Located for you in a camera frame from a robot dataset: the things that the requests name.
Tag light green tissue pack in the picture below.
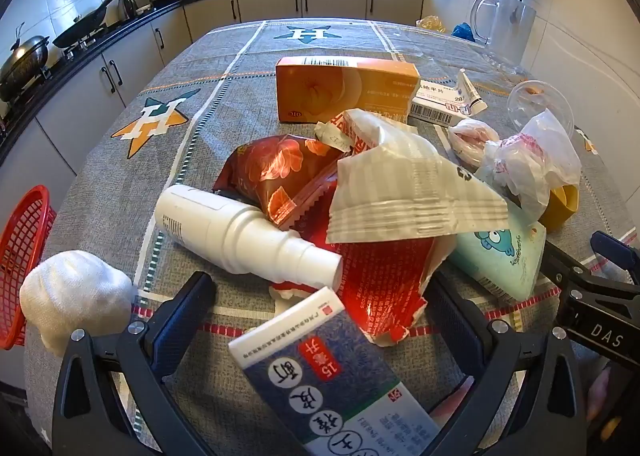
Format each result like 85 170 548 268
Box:
446 223 548 303

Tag blue white medicine box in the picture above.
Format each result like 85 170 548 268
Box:
228 286 442 456

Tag orange medicine box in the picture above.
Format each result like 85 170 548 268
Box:
275 56 421 124

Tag clear plastic bag red print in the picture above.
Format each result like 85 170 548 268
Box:
474 109 584 223

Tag white spray bottle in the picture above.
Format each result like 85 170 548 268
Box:
154 185 344 288

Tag large red foil bag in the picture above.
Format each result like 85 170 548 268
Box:
270 223 455 349

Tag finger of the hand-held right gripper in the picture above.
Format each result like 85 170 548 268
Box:
589 230 633 284
542 241 601 298

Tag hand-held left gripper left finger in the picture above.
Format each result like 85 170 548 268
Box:
51 271 218 456

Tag yellow plastic cup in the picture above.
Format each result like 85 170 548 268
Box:
538 183 580 232

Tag red floral snack wrapper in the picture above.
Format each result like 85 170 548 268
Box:
214 133 347 228

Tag wok with metal lid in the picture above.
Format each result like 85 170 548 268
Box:
0 23 52 103

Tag glass pitcher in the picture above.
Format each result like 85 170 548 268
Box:
469 0 538 73

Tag clear plastic cup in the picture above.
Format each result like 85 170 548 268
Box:
507 80 575 138

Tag red plastic basket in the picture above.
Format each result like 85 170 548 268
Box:
0 185 57 350

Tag black frying pan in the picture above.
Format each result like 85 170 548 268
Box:
52 0 121 49

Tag grey printed tablecloth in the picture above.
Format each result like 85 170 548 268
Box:
22 19 640 456

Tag white ointment tube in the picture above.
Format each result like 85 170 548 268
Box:
456 69 489 113

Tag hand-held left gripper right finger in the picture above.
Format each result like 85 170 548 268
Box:
426 276 592 456

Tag small clear bag pink contents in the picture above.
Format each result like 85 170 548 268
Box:
447 119 501 168

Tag yellow plastic bag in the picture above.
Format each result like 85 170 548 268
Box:
415 15 446 34

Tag crumpled white paper scrap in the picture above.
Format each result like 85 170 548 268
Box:
313 120 352 153

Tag white paper wrapper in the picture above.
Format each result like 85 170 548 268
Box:
326 109 510 245

